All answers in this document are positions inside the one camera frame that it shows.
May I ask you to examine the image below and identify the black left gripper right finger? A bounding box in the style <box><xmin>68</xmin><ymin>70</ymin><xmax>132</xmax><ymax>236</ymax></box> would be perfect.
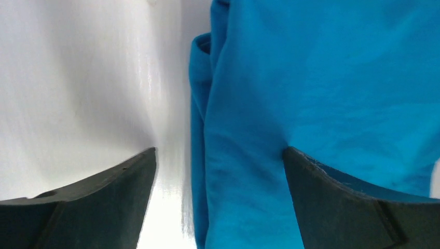
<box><xmin>283</xmin><ymin>147</ymin><xmax>439</xmax><ymax>249</ymax></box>

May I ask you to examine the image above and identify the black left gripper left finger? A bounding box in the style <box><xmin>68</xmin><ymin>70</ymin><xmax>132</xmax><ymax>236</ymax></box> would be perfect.
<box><xmin>1</xmin><ymin>148</ymin><xmax>157</xmax><ymax>249</ymax></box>

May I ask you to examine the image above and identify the blue t-shirt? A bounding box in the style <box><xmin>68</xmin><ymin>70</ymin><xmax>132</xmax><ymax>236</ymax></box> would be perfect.
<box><xmin>189</xmin><ymin>1</ymin><xmax>439</xmax><ymax>248</ymax></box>

